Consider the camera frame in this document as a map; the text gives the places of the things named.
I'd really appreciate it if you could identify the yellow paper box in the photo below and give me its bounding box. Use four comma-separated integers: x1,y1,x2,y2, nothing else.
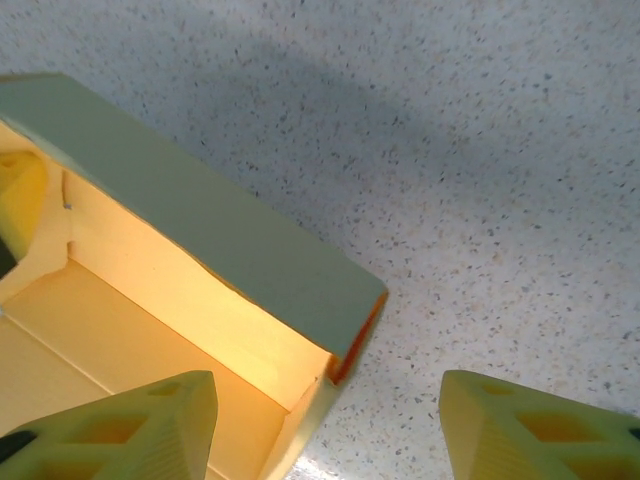
0,72,390,480

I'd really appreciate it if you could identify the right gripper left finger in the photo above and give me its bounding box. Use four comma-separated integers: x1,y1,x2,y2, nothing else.
0,369,219,480

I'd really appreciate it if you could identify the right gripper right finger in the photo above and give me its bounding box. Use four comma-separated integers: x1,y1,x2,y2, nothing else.
439,369,640,480

